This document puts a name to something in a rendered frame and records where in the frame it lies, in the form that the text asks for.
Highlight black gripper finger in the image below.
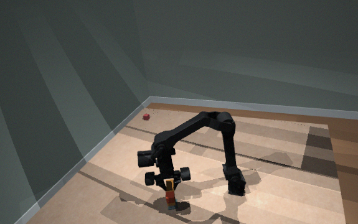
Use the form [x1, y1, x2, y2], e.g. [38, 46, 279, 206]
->
[156, 180, 166, 192]
[174, 179, 181, 190]

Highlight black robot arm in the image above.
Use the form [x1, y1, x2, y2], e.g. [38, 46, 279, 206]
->
[137, 111, 246, 197]

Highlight small red cube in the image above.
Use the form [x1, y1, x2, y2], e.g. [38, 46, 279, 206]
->
[143, 114, 150, 120]

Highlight orange bar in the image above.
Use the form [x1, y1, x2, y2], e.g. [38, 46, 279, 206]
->
[166, 179, 176, 206]

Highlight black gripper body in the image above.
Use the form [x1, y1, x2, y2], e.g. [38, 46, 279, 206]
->
[144, 164, 191, 186]

